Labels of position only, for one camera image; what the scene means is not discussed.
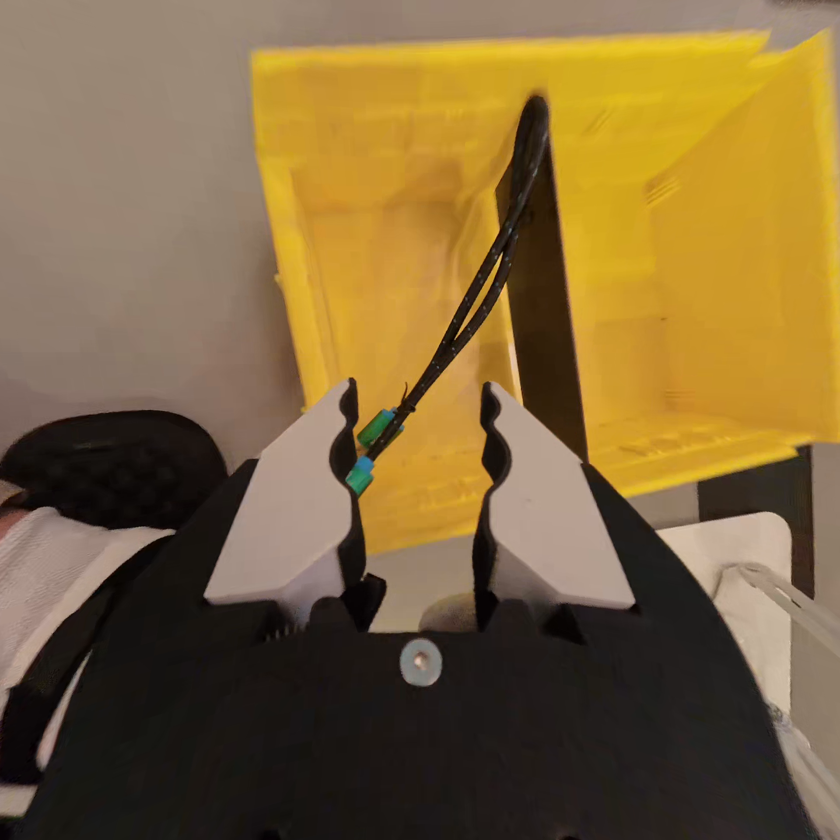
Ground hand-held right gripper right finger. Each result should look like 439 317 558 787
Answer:
472 381 637 632

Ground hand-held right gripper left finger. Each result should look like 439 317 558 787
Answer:
203 377 368 613

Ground yellow plastic bin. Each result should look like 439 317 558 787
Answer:
249 29 840 557

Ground braided hdmi cable green plugs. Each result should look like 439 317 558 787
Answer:
344 94 552 497

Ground person's left hand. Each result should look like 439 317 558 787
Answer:
0 504 178 693

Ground wooden book stand white base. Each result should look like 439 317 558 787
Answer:
656 511 818 840

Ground black textured cushion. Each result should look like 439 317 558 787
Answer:
0 409 228 531

